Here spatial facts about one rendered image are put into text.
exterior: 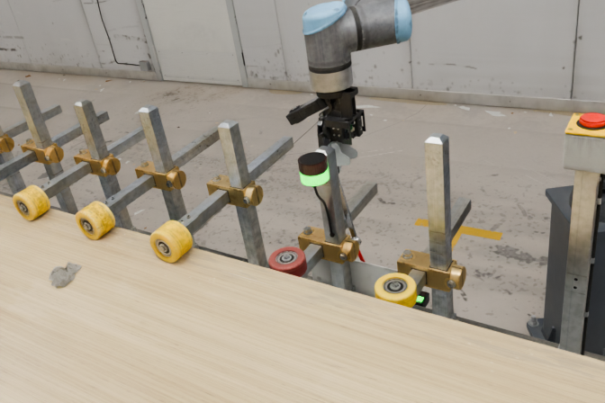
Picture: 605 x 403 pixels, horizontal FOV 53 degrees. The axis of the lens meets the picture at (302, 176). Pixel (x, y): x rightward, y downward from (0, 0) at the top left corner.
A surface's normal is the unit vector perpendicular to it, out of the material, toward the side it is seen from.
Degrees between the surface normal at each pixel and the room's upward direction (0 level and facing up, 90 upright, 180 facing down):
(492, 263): 0
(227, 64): 91
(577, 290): 90
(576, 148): 90
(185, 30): 90
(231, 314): 0
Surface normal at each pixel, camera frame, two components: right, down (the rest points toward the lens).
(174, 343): -0.14, -0.87
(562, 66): -0.48, 0.49
